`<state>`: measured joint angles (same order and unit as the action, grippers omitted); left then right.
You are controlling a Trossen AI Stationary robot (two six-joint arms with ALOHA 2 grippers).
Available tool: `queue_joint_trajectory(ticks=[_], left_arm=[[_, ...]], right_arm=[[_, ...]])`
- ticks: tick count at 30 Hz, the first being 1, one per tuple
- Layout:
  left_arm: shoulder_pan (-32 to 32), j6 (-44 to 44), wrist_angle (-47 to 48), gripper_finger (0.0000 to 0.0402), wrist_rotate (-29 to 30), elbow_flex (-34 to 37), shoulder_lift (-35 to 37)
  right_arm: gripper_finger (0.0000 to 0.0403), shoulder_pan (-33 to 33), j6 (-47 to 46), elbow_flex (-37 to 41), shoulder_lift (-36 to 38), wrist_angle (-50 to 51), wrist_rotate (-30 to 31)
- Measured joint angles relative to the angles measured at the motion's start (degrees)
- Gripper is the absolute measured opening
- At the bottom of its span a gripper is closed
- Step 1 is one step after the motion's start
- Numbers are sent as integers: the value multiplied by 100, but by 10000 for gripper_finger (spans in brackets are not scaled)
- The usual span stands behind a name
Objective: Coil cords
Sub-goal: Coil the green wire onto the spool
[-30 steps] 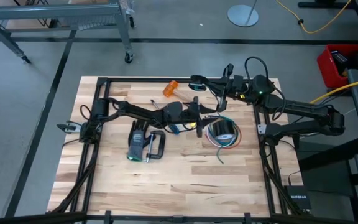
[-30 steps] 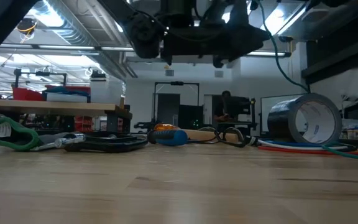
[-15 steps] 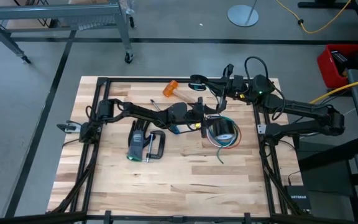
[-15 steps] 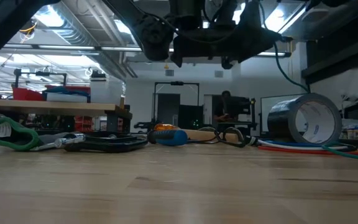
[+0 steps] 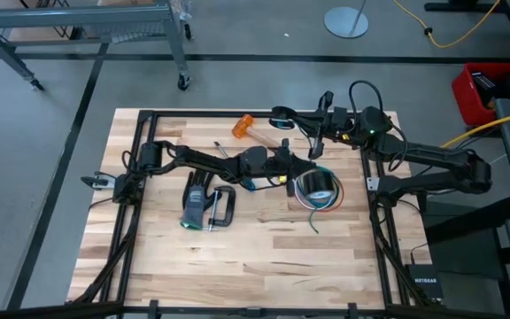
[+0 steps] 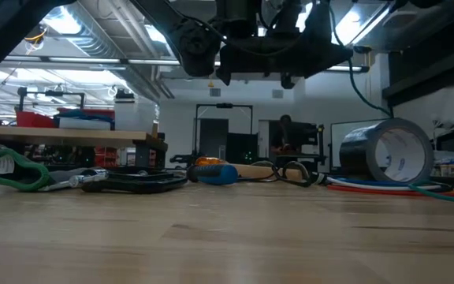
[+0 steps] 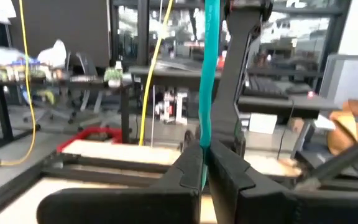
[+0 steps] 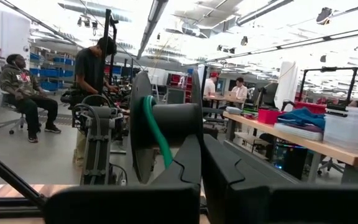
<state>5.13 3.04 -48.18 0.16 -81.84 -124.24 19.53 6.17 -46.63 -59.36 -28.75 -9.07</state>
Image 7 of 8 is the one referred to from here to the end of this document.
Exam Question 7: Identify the teal wire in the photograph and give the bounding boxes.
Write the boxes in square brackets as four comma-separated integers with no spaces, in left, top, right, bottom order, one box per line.
[197,0,222,191]

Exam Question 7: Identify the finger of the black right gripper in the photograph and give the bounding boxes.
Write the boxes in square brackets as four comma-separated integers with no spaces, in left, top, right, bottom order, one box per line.
[210,17,263,149]

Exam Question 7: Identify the white cardboard box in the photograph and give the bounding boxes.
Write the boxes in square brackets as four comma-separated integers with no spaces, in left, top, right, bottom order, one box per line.
[249,112,278,135]

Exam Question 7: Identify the small potted plant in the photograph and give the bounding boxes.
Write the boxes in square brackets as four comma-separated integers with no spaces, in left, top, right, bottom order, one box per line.
[103,67,124,88]

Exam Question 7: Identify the black desk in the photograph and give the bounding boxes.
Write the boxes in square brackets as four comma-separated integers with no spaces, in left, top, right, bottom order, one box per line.
[128,65,226,94]
[237,93,343,156]

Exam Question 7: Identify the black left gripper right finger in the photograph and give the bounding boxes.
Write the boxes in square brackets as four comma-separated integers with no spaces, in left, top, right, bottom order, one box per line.
[206,139,358,224]

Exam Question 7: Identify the black office chair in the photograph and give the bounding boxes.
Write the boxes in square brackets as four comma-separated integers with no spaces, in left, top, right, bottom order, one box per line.
[63,51,108,131]

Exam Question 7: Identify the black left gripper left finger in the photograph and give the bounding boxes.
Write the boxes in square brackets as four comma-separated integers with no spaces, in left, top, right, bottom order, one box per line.
[36,139,205,224]

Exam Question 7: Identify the brown wooden chair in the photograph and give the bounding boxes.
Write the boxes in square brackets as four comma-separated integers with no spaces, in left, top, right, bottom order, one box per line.
[326,99,358,170]

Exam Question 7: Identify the black keyboard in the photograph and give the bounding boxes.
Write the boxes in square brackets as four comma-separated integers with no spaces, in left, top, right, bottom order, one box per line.
[243,75,313,101]

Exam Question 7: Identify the grey monitor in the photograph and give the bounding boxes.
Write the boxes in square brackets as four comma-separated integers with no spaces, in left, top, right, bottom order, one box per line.
[318,54,358,108]

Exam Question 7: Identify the white plastic bag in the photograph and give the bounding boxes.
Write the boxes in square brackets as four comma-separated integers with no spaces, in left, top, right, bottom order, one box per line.
[37,39,68,68]

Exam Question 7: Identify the thick yellow cable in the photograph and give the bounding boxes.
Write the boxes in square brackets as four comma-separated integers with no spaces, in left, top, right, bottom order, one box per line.
[138,0,174,147]

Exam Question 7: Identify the red plastic bin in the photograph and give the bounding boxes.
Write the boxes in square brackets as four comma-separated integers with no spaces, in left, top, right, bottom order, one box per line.
[56,126,124,153]

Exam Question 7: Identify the cluttered black table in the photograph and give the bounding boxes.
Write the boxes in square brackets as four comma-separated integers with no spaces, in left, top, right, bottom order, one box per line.
[0,55,134,144]

